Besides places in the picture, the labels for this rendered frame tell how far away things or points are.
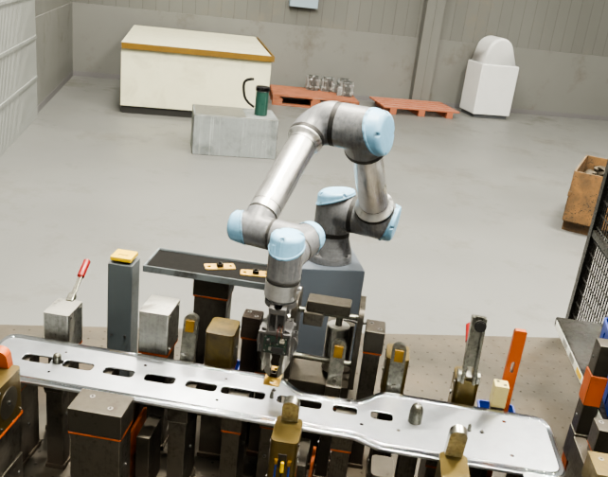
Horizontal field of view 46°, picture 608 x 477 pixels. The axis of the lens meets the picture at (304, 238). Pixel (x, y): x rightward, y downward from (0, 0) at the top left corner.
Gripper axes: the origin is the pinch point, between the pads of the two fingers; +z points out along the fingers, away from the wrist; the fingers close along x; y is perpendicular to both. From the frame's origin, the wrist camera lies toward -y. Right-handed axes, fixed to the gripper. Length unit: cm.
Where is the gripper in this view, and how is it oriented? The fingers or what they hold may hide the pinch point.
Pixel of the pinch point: (274, 369)
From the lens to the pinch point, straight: 168.4
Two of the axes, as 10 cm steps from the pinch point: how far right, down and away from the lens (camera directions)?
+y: -1.3, 3.7, -9.2
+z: -1.1, 9.2, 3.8
